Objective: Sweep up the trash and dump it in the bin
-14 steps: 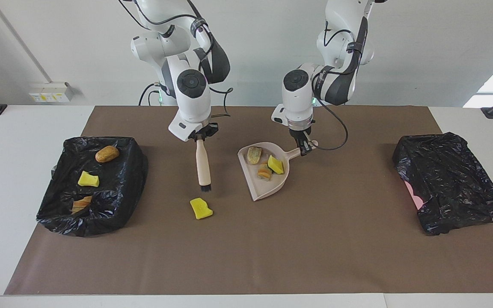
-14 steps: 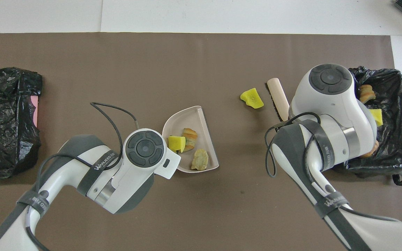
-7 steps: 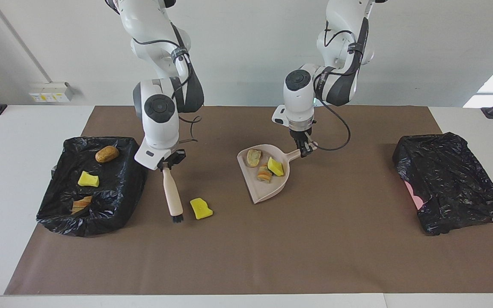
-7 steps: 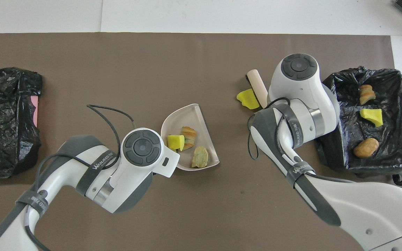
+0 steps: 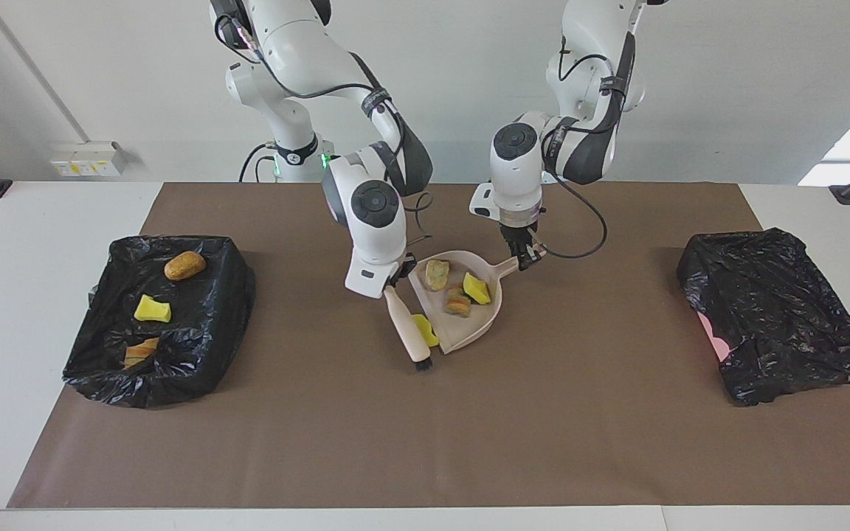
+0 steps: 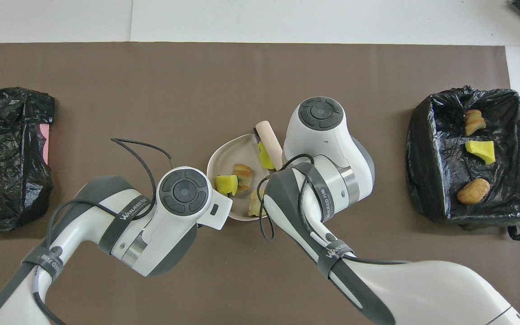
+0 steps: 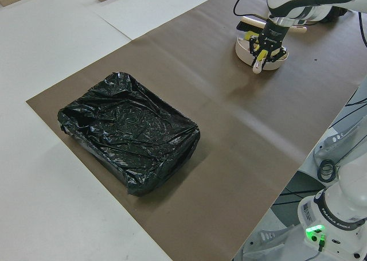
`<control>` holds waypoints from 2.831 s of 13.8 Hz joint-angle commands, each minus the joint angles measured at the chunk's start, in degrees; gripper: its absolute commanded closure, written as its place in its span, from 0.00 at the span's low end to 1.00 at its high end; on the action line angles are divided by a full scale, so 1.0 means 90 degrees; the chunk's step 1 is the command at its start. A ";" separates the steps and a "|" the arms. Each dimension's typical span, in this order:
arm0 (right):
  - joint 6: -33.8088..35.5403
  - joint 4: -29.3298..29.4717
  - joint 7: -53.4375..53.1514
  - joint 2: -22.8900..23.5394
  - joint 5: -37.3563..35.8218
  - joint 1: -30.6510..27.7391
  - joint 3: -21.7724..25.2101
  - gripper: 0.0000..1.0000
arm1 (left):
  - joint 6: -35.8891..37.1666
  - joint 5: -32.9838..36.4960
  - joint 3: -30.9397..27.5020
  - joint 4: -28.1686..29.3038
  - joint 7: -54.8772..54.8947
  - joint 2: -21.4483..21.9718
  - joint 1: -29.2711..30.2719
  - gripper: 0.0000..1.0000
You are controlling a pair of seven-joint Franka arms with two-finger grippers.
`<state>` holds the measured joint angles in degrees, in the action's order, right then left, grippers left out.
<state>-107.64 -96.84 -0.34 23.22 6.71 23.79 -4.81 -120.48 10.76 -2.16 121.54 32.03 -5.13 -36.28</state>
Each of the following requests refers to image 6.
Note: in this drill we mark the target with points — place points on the pale pastry toy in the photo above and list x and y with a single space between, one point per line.
254 203

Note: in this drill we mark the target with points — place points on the pink bin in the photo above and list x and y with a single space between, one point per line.
46 144

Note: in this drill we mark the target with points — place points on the black plastic trash bag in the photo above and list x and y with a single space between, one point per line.
2 189
431 171

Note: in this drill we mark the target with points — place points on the orange striped croissant toy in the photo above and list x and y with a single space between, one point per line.
243 177

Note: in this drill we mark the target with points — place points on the yellow foam chunk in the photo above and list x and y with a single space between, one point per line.
226 184
481 151
266 158

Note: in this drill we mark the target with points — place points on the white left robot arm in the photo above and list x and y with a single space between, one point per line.
165 234

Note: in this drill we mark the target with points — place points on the brown table mat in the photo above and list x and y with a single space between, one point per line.
106 90

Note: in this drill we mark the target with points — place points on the brown bread roll toy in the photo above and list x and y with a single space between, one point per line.
473 191

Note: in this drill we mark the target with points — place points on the pale and orange croissant toy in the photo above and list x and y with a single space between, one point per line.
474 122

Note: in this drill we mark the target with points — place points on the beige plastic dustpan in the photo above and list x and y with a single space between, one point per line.
233 153

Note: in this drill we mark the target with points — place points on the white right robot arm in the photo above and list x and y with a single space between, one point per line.
327 149

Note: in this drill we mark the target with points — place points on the beige hand brush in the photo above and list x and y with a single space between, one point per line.
271 140

